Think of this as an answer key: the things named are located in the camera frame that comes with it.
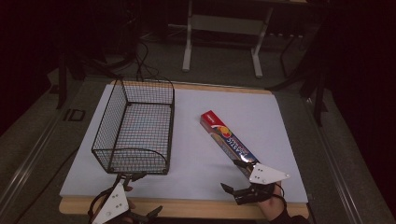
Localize person's left hand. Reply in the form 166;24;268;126
120;185;137;224

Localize black wire basket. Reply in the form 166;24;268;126
91;78;176;175

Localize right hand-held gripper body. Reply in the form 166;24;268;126
233;162;291;206

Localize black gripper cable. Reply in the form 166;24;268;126
87;185;117;222

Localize aluminium floor rail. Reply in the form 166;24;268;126
303;96;363;224
0;104;73;216

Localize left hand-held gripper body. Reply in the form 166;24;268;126
91;174;140;224

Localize white metal table frame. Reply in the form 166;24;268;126
181;0;276;79

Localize red blue plastic wrap box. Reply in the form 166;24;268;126
200;110;261;180

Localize person's right hand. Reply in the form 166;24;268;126
257;182;287;223

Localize black tripod stand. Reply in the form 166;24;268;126
266;29;330;127

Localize black floor cables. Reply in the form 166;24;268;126
132;39;162;82

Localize white table mat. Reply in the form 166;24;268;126
59;83;309;205

